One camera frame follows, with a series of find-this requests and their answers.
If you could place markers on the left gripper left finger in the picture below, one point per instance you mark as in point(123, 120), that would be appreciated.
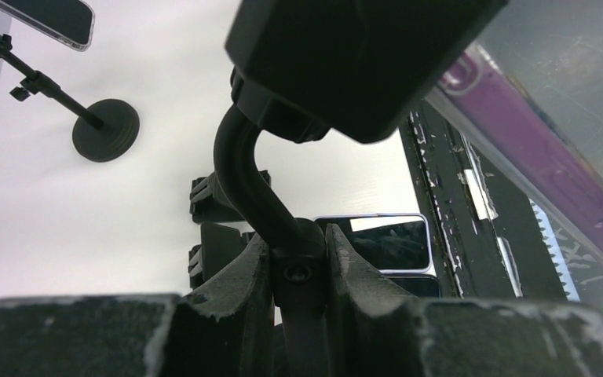
point(223, 328)

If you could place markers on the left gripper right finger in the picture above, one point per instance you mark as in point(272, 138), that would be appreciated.
point(463, 338)

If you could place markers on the black angled phone stand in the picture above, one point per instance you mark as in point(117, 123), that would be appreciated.
point(220, 245)

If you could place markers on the lilac case phone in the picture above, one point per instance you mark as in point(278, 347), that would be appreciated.
point(392, 243)

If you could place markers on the black folding phone stand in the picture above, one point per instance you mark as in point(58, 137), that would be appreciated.
point(209, 203)

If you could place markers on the tall black round stand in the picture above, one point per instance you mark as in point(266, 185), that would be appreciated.
point(102, 132)

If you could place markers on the pink case phone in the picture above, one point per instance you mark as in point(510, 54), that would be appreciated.
point(496, 115)

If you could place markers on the white case phone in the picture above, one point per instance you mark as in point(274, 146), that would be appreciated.
point(69, 22)

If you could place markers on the dark blue case phone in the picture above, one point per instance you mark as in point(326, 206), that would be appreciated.
point(423, 286)

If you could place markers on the black round base clamp stand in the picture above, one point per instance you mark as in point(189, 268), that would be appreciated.
point(302, 68)

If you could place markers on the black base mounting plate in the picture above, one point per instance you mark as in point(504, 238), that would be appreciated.
point(488, 239)

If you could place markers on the white slotted cable duct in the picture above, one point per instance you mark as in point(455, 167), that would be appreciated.
point(556, 249)

